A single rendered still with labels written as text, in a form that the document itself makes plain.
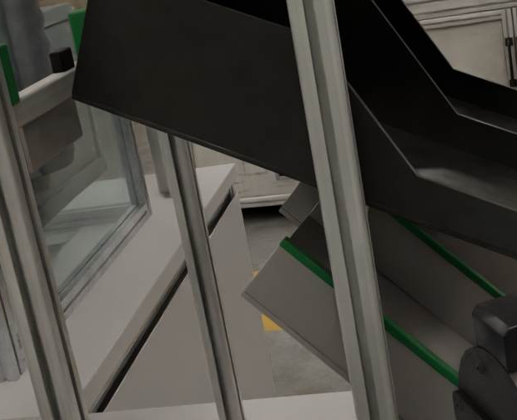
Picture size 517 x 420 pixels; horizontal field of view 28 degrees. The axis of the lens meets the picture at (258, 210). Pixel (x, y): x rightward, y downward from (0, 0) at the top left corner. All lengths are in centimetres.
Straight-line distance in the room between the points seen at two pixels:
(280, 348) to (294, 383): 27
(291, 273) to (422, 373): 9
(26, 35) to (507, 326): 133
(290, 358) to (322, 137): 286
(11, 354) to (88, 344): 12
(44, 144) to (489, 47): 384
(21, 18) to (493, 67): 308
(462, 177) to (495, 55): 381
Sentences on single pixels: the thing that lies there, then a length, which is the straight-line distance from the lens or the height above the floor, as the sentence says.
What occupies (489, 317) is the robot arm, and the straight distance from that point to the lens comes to 27.
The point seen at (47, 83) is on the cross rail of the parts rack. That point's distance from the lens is 61.
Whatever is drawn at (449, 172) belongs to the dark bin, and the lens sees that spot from 60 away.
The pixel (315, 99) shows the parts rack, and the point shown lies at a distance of 49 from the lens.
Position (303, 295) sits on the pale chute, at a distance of 56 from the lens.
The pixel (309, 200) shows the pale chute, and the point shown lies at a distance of 71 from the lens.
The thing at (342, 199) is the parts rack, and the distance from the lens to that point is 51.
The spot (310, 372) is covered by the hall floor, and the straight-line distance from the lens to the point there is 323.
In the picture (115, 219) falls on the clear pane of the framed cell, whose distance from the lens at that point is 184.
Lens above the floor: 139
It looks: 16 degrees down
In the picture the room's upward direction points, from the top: 10 degrees counter-clockwise
